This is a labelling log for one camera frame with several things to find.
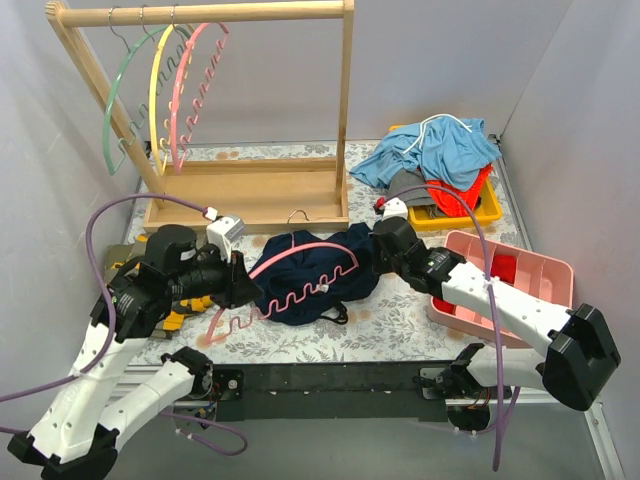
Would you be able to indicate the navy blue shorts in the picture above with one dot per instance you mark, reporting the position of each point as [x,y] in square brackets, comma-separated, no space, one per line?
[290,274]

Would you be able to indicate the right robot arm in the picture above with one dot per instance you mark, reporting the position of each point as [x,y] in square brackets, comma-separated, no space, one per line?
[570,353]

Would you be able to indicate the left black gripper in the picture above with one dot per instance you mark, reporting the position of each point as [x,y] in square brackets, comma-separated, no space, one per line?
[238,279]

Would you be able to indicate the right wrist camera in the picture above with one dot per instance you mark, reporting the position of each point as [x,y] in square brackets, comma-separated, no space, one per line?
[393,208]

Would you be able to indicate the pink divided organizer tray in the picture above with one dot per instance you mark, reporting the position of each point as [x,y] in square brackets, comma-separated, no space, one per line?
[546,278]

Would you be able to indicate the yellow plastic tray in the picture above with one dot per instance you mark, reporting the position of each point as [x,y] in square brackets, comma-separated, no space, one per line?
[487,211]

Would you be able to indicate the camouflage shorts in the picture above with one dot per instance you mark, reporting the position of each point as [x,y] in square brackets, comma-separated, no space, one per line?
[119,254]

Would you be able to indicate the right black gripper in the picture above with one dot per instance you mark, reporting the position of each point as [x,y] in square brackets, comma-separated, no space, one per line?
[382,245]

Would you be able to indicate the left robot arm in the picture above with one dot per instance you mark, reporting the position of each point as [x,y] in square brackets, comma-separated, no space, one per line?
[81,433]

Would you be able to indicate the floral table mat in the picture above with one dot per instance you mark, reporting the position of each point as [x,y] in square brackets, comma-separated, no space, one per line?
[391,324]

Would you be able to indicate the pink hanger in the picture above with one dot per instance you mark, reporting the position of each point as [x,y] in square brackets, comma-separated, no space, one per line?
[308,289]
[179,143]

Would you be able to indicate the light blue shorts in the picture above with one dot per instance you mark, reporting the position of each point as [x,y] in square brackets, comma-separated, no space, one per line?
[442,147]

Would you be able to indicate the yellow hanger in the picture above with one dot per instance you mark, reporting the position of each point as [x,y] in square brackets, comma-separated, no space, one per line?
[157,81]

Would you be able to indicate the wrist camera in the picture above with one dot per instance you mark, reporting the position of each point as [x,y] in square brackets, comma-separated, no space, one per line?
[393,208]
[222,231]

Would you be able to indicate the wooden clothes rack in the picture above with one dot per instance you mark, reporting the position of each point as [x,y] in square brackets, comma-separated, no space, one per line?
[261,191]

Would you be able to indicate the red cloth in organizer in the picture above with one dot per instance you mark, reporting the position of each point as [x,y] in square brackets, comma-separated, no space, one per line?
[504,267]

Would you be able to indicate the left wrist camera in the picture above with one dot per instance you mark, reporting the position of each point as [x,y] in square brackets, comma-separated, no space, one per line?
[222,231]

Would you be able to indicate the green hanger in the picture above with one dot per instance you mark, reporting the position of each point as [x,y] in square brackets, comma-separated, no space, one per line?
[134,127]

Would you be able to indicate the red knitted garment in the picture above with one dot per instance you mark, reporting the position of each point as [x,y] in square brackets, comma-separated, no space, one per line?
[449,199]

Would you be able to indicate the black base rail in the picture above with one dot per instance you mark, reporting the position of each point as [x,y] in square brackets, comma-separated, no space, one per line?
[420,390]

